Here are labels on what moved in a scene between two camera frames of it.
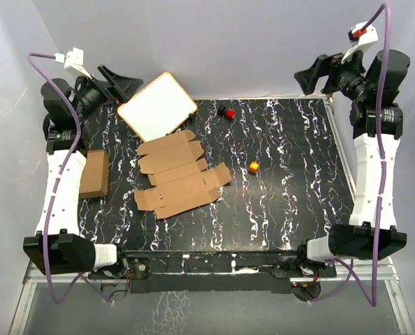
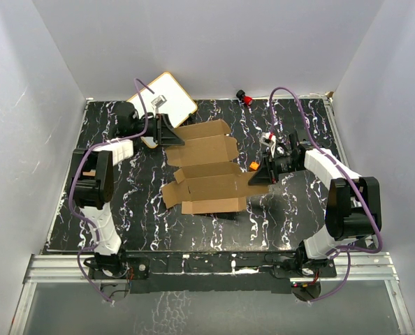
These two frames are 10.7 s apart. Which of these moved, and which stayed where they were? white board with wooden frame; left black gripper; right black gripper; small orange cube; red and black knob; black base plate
Moved: right black gripper; left black gripper; red and black knob
Stayed: white board with wooden frame; small orange cube; black base plate
